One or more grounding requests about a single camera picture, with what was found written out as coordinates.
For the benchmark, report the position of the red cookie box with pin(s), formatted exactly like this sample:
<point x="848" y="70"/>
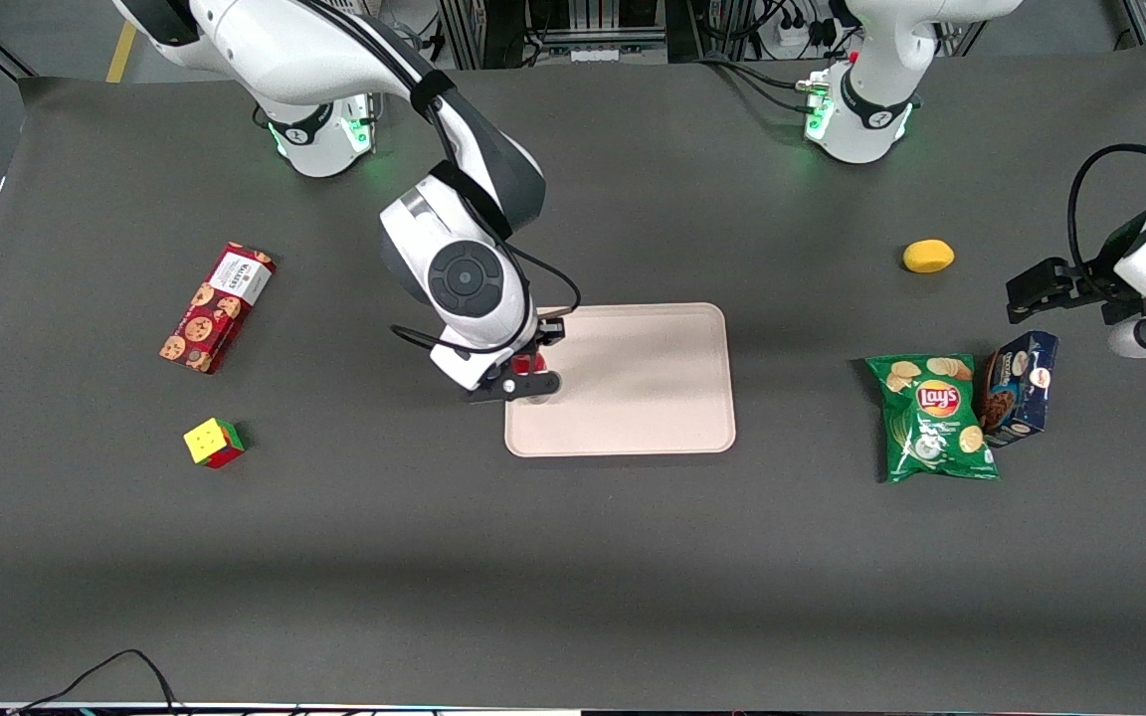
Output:
<point x="205" y="323"/>

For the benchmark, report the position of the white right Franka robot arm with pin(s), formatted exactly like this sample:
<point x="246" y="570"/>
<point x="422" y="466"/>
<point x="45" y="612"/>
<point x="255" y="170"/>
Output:
<point x="464" y="278"/>

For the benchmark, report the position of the colourful Rubik's cube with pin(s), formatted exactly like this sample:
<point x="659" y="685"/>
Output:
<point x="210" y="443"/>

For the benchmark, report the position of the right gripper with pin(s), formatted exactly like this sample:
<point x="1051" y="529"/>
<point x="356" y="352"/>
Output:
<point x="545" y="333"/>

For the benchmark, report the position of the white power strip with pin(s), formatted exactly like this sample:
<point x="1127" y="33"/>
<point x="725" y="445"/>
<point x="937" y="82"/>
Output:
<point x="797" y="35"/>

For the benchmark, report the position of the blue cookie box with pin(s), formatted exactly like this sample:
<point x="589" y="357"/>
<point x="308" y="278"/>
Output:
<point x="1028" y="393"/>

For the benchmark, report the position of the beige plastic tray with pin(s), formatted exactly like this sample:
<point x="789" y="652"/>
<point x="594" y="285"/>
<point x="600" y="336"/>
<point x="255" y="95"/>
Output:
<point x="643" y="383"/>

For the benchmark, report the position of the black equipment rack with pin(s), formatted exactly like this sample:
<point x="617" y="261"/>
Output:
<point x="573" y="25"/>

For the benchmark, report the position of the green Lay's chips bag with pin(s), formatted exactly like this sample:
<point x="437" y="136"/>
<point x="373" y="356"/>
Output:
<point x="936" y="423"/>

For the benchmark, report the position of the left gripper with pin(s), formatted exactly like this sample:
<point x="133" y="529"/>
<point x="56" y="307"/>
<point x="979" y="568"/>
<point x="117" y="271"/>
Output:
<point x="1117" y="242"/>

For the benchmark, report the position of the yellow lemon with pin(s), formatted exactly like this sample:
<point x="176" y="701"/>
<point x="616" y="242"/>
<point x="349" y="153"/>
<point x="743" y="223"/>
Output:
<point x="928" y="257"/>

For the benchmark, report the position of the red coke bottle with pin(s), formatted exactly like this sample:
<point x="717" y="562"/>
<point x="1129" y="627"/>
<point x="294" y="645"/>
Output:
<point x="533" y="365"/>

